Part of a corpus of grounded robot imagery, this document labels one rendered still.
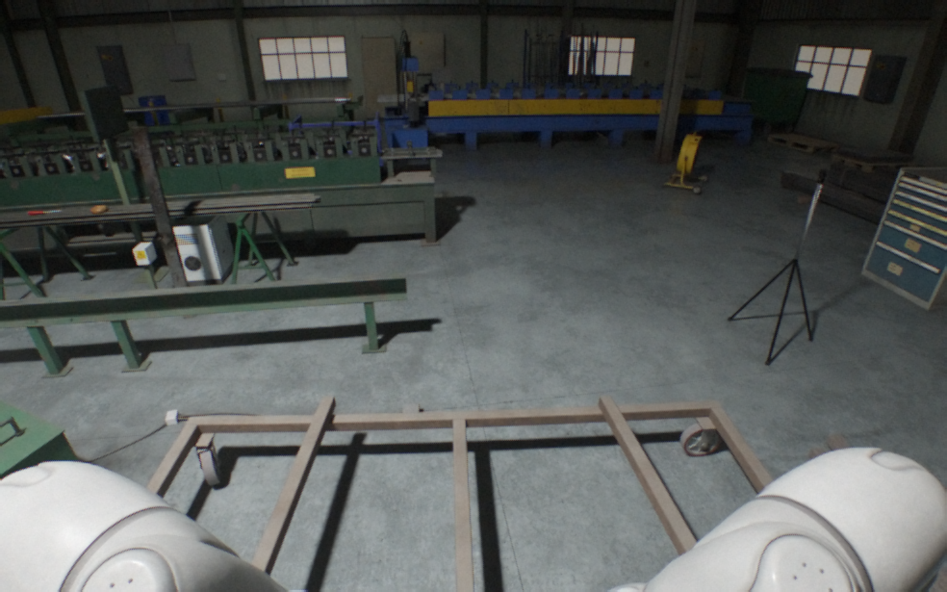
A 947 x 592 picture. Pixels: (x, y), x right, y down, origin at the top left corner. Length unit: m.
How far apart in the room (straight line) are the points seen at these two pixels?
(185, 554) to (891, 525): 0.57
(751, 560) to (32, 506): 0.59
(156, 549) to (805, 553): 0.47
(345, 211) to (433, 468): 3.02
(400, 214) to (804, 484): 4.57
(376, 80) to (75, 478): 12.51
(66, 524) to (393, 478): 2.09
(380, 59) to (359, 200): 8.28
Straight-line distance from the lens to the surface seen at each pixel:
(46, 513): 0.55
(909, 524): 0.57
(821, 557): 0.45
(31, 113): 11.83
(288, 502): 2.06
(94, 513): 0.53
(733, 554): 0.45
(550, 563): 2.26
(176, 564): 0.43
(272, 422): 2.51
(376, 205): 4.87
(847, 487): 0.55
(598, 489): 2.53
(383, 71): 12.86
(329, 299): 3.24
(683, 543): 1.99
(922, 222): 5.32
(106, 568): 0.45
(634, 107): 10.10
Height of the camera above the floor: 1.90
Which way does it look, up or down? 28 degrees down
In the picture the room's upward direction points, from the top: straight up
